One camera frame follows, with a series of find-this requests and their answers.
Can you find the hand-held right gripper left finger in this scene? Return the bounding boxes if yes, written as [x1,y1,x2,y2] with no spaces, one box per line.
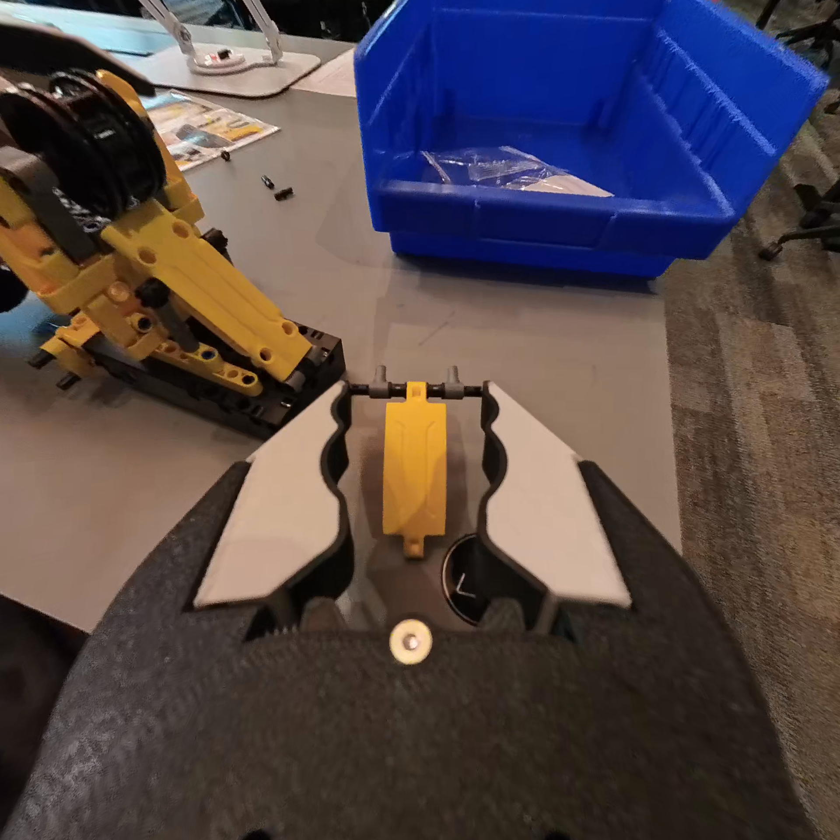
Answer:
[193,381,355,627]

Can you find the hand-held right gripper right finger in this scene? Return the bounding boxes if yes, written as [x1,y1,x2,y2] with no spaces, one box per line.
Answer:
[479,381,634,632]

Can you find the yellow panel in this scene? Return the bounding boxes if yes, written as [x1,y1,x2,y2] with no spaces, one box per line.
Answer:
[348,366,490,560]

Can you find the yellow toy vehicle model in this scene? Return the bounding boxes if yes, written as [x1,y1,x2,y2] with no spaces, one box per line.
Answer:
[0,69,347,441]

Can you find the round black table grommet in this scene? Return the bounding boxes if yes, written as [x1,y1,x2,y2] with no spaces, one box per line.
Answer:
[441,535,519,627]

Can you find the blue plastic storage bin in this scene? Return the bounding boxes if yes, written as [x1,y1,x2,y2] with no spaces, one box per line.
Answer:
[354,0,829,280]

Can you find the empty clear plastic bags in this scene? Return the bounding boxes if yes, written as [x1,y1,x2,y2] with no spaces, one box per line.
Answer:
[420,146,614,198]

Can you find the yellow sticker sheet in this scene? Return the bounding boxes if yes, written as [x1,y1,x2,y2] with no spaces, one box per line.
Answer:
[141,88,280,173]

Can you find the black office chair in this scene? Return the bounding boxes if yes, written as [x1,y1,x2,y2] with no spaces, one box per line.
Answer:
[758,180,840,260]

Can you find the printed paper sheet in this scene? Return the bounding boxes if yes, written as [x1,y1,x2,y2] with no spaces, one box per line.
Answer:
[292,47,358,98]

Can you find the white book stand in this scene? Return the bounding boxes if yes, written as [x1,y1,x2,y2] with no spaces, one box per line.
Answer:
[138,0,321,99]

